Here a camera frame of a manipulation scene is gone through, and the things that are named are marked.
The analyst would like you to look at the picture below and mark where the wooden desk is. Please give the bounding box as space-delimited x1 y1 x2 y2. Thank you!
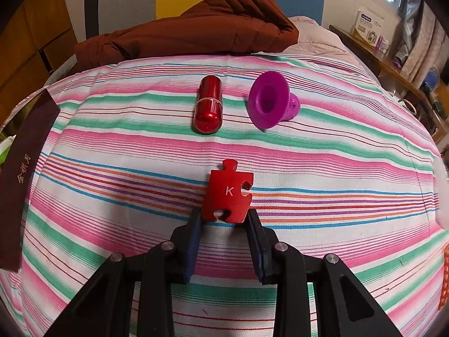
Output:
329 24 449 141

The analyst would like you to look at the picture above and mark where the small purple packet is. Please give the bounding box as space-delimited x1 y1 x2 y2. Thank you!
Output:
375 36 391 55

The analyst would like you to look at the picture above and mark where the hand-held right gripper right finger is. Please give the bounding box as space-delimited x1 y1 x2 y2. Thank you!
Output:
246 209 400 337

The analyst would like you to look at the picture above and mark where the striped blanket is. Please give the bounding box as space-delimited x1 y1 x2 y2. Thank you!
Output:
0 53 449 337

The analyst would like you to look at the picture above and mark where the floral curtain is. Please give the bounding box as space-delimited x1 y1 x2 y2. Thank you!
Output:
396 0 446 88

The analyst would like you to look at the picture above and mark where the red puzzle piece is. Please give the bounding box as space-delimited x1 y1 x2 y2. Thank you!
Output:
201 159 254 224

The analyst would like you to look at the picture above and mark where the orange wooden cabinet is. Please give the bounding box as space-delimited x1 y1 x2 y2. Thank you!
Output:
0 0 78 92

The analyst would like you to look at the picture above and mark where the brown padded jacket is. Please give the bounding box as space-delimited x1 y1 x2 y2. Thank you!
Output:
74 0 299 76

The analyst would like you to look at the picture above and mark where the white cardboard box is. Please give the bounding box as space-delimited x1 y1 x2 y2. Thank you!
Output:
352 7 384 48

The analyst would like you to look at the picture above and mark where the purple plastic funnel cup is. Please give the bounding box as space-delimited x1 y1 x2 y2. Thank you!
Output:
248 70 300 130

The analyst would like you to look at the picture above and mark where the pink quilt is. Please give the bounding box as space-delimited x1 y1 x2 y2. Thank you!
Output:
253 16 365 74

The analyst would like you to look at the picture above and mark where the orange plastic toy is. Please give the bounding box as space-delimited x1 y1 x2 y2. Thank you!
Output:
438 246 449 311

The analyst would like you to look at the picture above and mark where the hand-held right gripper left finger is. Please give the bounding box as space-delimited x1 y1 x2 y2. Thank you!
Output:
44 209 203 337

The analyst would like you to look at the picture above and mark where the red metal capsule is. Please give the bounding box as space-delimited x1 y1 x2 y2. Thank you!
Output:
192 75 224 135

